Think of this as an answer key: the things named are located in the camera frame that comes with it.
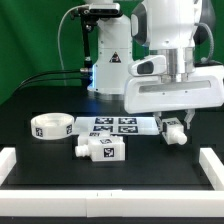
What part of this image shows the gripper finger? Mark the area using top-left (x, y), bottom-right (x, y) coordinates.
top-left (153, 112), bottom-right (163, 132)
top-left (184, 109), bottom-right (195, 129)

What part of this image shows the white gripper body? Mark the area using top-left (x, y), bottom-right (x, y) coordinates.
top-left (124, 65), bottom-right (224, 114)

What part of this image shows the white round stool seat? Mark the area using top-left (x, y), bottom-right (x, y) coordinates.
top-left (31, 113), bottom-right (74, 140)

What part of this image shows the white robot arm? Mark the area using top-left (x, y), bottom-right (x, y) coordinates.
top-left (88, 0), bottom-right (224, 114)

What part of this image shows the white marker sheet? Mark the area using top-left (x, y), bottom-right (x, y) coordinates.
top-left (73, 117), bottom-right (159, 135)

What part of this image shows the green backdrop curtain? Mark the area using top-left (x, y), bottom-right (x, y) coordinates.
top-left (0, 0), bottom-right (224, 105)

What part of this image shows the black camera stand pole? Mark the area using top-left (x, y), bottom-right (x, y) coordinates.
top-left (81, 16), bottom-right (96, 87)

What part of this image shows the black cable upper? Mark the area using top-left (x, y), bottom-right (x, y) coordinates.
top-left (16, 68), bottom-right (92, 91)

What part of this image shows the black cable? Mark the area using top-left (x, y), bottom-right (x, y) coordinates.
top-left (16, 77), bottom-right (92, 93)
top-left (16, 68), bottom-right (92, 91)

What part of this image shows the black camera on stand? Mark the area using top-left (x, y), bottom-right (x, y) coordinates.
top-left (79, 3), bottom-right (121, 18)

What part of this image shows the white front barrier wall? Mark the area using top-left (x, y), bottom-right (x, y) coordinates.
top-left (0, 190), bottom-right (224, 218)

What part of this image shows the grey camera cable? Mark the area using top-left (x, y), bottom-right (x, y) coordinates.
top-left (56, 4), bottom-right (90, 87)

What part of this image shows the black cable lower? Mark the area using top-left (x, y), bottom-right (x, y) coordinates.
top-left (16, 77), bottom-right (92, 93)

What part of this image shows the white left barrier wall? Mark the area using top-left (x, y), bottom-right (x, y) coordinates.
top-left (0, 147), bottom-right (17, 186)

